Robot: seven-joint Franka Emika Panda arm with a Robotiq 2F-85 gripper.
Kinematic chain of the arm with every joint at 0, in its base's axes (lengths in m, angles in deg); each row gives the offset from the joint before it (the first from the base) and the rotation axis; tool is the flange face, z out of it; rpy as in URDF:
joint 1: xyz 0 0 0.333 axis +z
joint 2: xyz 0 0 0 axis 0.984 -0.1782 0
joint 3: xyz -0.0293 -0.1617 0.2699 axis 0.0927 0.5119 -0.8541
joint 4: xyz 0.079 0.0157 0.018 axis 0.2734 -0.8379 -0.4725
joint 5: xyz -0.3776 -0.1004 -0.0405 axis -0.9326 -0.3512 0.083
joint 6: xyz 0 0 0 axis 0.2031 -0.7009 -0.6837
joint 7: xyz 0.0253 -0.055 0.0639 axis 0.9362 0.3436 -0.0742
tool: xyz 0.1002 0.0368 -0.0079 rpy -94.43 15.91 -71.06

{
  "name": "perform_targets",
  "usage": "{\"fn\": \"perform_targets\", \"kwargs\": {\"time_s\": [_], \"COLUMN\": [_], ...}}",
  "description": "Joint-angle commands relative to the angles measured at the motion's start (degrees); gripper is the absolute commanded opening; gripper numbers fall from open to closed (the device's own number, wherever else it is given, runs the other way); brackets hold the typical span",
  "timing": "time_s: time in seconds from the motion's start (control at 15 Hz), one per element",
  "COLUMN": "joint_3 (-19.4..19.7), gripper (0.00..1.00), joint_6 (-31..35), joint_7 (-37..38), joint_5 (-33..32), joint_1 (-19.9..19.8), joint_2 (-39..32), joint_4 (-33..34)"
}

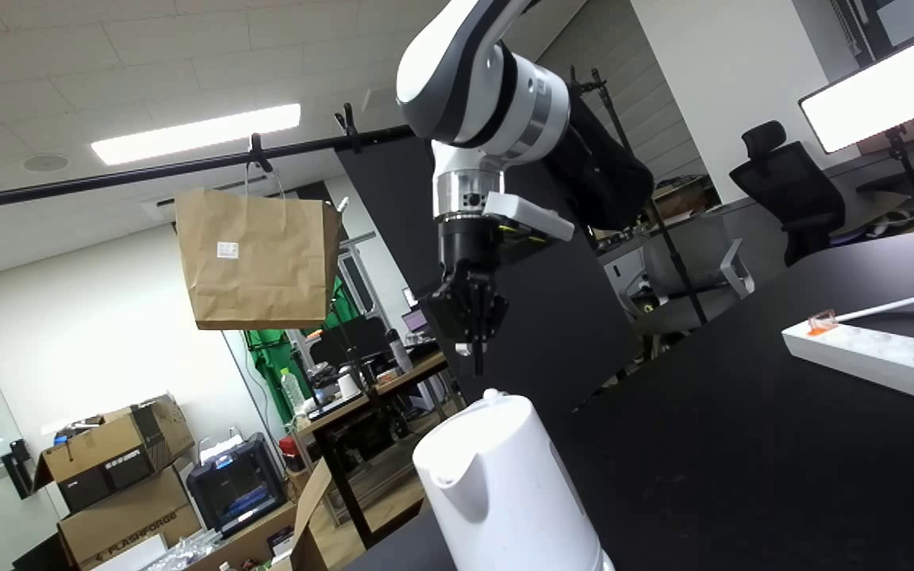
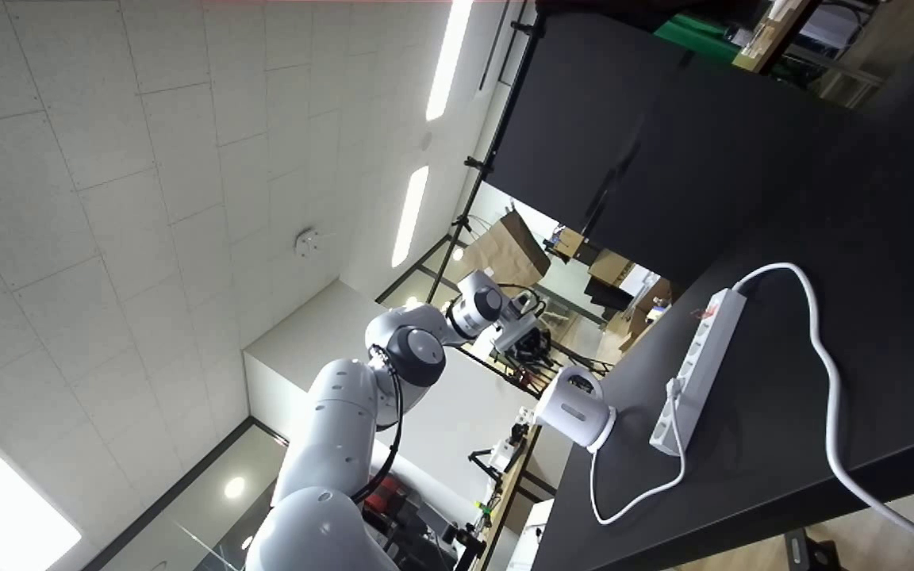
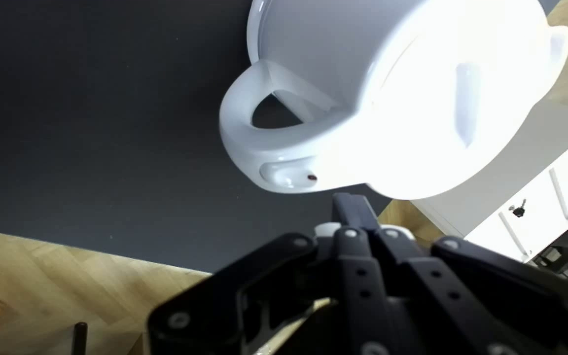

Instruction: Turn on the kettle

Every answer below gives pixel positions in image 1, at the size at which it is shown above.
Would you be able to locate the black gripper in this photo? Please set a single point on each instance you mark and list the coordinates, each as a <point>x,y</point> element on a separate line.
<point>469,249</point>

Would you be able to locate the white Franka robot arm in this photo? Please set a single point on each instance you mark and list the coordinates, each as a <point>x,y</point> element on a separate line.
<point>498,100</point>

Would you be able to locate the green box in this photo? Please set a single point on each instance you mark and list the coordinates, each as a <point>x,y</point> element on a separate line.
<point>277,365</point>

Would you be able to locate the black stand pole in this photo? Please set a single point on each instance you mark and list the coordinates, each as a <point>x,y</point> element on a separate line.
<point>679,264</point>

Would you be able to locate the brown paper bag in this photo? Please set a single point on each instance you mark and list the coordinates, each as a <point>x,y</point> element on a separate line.
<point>254,259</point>

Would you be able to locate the open cardboard box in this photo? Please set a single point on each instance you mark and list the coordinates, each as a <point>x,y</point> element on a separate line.
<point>318,517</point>

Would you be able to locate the black 3D printer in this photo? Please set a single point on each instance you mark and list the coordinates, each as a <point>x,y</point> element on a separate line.
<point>237,488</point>

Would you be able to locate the long ceiling light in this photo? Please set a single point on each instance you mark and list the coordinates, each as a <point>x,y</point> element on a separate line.
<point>199,134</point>

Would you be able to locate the black office chair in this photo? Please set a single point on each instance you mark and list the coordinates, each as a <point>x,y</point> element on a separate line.
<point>790,184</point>

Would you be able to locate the black crossbar rod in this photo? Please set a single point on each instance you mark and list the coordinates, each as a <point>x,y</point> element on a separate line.
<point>108,178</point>

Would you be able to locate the cardboard box with black print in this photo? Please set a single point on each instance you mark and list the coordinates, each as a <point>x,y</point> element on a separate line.
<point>108,450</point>

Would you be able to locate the plain cardboard box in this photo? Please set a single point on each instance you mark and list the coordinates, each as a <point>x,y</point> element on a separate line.
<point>126,517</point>

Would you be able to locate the white power strip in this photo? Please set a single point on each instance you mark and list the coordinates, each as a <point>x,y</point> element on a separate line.
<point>879,360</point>

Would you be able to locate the computer monitor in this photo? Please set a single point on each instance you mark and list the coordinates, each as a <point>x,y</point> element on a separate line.
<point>879,89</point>

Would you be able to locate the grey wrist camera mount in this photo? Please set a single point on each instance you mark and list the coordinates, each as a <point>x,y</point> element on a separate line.
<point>530,214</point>

